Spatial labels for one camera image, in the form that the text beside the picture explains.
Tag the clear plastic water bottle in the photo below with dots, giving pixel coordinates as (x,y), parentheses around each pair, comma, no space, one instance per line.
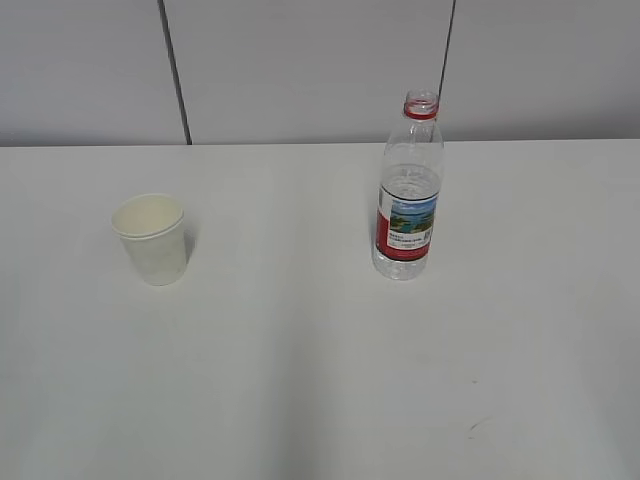
(411,179)

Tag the white paper cup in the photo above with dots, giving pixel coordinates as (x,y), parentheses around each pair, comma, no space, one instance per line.
(151,230)

